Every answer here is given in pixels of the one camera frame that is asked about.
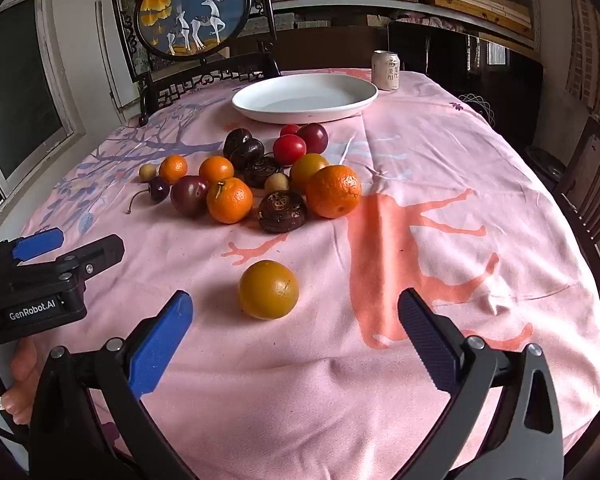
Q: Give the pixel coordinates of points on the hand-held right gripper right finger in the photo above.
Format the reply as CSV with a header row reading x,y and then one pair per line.
x,y
427,340

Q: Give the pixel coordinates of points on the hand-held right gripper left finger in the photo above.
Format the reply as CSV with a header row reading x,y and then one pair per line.
x,y
160,345

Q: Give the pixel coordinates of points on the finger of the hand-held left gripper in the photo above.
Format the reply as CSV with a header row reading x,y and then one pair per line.
x,y
37,242
100,255

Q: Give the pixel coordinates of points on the dark red cherry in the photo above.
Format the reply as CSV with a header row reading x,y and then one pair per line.
x,y
158,189

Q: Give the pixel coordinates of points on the tan longan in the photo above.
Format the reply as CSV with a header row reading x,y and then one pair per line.
x,y
276,182
148,172

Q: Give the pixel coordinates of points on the small mandarin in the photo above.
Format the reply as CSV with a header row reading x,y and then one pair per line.
x,y
173,168
216,169

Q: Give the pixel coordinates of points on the yellow plum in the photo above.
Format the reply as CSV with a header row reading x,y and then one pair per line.
x,y
307,170
268,290

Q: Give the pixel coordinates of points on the mandarin with stem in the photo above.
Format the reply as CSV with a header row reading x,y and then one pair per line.
x,y
229,202

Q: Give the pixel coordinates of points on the large orange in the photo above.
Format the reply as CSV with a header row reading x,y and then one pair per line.
x,y
333,191

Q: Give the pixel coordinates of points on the dark brown water chestnut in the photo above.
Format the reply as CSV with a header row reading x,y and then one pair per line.
x,y
249,152
261,171
282,211

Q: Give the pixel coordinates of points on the white plate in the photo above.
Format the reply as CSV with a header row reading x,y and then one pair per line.
x,y
305,97

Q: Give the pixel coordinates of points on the person's left hand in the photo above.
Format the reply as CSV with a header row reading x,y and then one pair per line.
x,y
22,365

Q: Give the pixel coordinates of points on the white framed window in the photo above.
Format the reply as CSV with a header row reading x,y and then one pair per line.
x,y
25,80

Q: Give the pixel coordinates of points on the pink printed tablecloth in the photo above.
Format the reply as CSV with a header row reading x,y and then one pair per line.
x,y
430,160

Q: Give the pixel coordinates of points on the red cherry tomato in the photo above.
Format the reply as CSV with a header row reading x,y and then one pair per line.
x,y
290,129
289,149

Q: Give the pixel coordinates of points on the dark wooden chair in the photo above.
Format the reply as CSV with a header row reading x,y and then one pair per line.
x,y
587,185

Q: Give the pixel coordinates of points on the red plum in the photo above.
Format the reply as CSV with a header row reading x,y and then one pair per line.
x,y
315,137

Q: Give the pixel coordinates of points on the round deer screen ornament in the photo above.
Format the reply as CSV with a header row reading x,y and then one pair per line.
x,y
190,5

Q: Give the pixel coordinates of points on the black glossy panel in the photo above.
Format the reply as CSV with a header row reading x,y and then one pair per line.
x,y
455,70

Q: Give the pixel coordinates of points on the white drink can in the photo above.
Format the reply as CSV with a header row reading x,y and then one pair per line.
x,y
386,71

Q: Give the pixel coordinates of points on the dark wooden cabinet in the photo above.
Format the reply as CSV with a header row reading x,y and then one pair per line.
x,y
330,47

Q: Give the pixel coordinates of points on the pink patterned cloth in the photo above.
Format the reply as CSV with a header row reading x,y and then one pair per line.
x,y
425,21

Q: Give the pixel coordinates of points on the white wall shelf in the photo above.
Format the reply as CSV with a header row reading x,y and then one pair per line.
x,y
330,5

